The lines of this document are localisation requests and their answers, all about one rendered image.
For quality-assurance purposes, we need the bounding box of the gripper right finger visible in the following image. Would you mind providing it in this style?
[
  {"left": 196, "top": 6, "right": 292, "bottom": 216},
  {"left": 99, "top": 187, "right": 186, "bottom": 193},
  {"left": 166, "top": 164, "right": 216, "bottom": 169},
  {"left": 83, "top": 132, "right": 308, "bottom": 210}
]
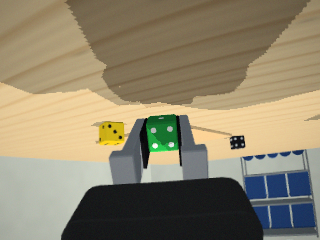
[{"left": 176, "top": 115, "right": 209, "bottom": 180}]

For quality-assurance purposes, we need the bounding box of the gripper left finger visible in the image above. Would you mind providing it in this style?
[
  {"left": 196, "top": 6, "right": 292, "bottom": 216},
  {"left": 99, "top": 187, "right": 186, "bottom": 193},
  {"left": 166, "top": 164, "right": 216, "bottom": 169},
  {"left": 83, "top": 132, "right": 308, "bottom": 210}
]
[{"left": 108, "top": 118, "right": 150, "bottom": 185}]

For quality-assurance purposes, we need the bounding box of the black die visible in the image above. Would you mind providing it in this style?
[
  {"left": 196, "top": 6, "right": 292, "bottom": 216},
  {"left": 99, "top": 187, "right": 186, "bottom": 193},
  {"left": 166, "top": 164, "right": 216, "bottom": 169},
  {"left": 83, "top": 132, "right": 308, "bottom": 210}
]
[{"left": 230, "top": 135, "right": 246, "bottom": 150}]

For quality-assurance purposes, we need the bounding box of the yellow die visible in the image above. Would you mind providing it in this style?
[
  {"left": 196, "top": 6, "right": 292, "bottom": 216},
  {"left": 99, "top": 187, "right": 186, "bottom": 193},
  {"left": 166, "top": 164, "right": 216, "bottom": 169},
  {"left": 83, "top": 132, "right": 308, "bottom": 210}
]
[{"left": 99, "top": 121, "right": 125, "bottom": 145}]

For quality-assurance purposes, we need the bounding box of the tan square mat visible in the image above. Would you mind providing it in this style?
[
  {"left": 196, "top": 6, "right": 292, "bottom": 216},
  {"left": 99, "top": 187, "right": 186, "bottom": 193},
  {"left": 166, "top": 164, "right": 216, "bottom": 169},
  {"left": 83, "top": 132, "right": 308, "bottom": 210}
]
[{"left": 116, "top": 125, "right": 232, "bottom": 146}]

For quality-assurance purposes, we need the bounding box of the green die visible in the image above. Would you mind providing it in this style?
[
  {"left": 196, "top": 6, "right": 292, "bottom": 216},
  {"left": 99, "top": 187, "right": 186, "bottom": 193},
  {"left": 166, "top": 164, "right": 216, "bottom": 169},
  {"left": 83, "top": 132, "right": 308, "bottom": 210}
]
[{"left": 146, "top": 114, "right": 179, "bottom": 152}]

